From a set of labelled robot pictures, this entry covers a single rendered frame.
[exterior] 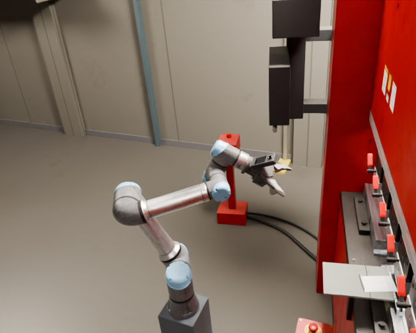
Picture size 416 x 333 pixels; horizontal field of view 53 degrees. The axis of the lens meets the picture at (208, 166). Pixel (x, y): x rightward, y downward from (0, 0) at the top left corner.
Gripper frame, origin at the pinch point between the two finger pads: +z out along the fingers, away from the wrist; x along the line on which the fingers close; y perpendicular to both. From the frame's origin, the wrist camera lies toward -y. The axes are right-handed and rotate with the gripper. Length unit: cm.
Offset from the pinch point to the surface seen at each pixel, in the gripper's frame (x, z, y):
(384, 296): 29, 50, 1
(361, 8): -85, -1, -38
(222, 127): -214, -11, 215
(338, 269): 19.2, 35.9, 13.6
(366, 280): 23, 45, 6
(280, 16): -91, -31, -10
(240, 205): -98, 27, 172
